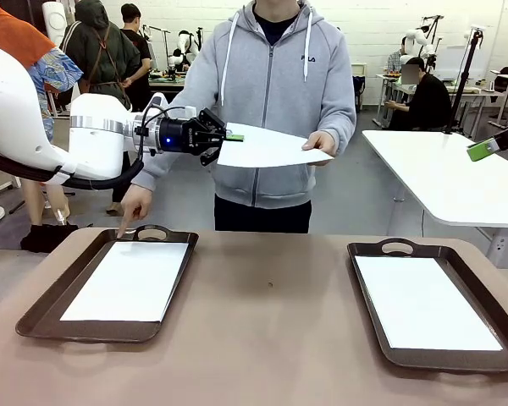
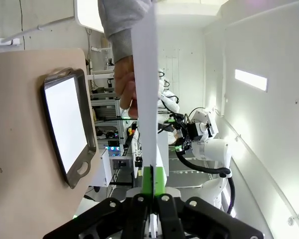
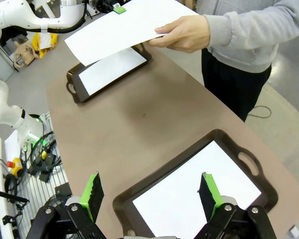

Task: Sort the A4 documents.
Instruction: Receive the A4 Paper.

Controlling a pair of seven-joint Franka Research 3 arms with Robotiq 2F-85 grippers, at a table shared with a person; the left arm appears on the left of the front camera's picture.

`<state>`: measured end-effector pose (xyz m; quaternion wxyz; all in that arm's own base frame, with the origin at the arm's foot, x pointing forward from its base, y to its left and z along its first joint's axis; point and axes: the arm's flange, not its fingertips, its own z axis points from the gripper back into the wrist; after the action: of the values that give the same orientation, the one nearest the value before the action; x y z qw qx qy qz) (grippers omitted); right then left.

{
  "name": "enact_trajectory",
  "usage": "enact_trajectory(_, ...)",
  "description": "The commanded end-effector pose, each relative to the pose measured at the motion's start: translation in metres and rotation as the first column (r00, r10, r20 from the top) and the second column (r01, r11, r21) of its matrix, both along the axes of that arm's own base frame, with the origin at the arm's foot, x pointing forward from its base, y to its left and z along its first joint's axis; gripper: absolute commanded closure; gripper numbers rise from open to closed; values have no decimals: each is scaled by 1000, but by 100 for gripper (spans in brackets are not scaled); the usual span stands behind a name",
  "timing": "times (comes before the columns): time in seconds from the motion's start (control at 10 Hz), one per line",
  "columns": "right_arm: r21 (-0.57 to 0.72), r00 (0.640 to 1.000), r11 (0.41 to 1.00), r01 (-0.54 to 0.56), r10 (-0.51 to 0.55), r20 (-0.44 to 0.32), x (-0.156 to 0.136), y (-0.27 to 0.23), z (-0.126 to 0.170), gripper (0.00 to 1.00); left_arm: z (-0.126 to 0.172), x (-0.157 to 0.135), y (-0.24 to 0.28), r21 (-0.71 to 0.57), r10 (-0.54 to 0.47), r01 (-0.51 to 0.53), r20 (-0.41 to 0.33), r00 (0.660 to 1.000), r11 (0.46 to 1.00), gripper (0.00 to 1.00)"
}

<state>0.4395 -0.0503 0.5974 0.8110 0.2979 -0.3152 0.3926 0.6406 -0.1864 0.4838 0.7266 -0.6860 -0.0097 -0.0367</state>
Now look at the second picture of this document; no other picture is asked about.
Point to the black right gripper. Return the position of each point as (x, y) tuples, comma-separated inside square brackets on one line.
[(194, 130)]

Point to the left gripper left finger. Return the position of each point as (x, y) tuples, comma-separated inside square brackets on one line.
[(129, 216)]

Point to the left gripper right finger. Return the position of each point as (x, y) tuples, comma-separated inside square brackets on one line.
[(179, 219)]

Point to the white A4 paper sheet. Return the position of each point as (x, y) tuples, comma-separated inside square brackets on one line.
[(64, 119), (145, 99)]

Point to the person's right forearm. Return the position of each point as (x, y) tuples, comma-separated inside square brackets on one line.
[(122, 30)]

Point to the person's right hand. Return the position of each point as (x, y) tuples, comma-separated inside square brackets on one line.
[(123, 82)]

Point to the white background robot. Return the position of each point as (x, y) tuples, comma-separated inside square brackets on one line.
[(168, 99)]

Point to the white equipment box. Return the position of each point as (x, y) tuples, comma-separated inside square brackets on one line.
[(105, 169)]

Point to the rectangular ceiling light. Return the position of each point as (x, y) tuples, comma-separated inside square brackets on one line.
[(251, 80)]

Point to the brown plastic serving tray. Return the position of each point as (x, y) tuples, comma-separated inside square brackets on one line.
[(83, 99)]

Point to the aluminium frame rack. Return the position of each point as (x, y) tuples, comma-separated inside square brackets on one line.
[(102, 102)]

